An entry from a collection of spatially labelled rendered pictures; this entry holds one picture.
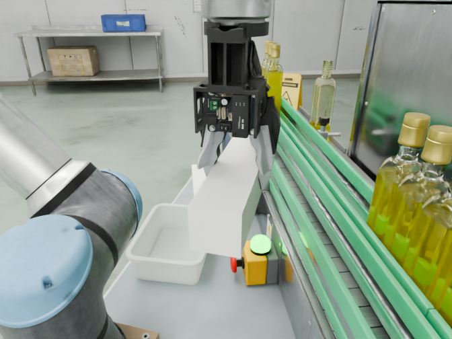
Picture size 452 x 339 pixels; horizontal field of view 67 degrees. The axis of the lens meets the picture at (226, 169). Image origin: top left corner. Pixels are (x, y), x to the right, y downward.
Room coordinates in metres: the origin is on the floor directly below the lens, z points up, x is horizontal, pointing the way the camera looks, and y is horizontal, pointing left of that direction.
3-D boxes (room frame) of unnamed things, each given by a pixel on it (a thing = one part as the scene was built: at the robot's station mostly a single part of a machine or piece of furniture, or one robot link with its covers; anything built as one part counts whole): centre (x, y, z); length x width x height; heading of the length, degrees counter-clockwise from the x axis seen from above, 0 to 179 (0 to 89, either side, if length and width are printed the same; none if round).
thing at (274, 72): (1.33, -0.18, 1.02); 0.06 x 0.06 x 0.28; 6
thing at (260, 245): (0.59, -0.07, 0.84); 0.05 x 0.05 x 0.03
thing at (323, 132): (0.94, -0.30, 0.94); 0.07 x 0.04 x 0.13; 96
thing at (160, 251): (0.66, 0.12, 0.78); 0.22 x 0.17 x 0.09; 171
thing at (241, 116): (0.40, -0.01, 1.23); 0.09 x 0.08 x 0.12; 166
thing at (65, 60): (5.48, 2.34, 0.45); 0.62 x 0.44 x 0.40; 91
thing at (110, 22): (5.55, 1.52, 0.99); 0.60 x 0.41 x 0.22; 99
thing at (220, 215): (0.42, -0.02, 1.08); 0.24 x 0.06 x 0.06; 166
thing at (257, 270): (0.59, -0.07, 0.79); 0.07 x 0.07 x 0.07; 6
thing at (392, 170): (0.48, -0.28, 0.99); 0.06 x 0.06 x 0.21; 7
